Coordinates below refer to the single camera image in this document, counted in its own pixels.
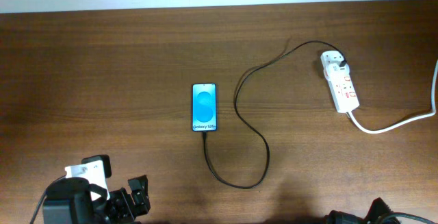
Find white power strip cord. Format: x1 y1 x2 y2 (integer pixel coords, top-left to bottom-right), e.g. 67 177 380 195
346 59 438 135

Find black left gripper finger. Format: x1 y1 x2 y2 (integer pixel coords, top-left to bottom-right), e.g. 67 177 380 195
128 175 149 200
131 190 151 216

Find black USB charging cable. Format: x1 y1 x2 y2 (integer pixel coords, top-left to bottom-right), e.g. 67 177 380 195
201 40 348 190

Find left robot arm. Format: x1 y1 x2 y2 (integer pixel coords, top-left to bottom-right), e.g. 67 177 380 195
30 175 151 224

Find blue Samsung Galaxy phone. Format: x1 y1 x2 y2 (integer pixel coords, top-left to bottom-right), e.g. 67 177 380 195
192 83 218 132

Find white USB charger adapter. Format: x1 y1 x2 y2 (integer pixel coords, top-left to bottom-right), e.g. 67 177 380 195
324 62 350 82

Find white power strip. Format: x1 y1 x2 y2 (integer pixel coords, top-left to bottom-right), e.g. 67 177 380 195
320 51 359 114

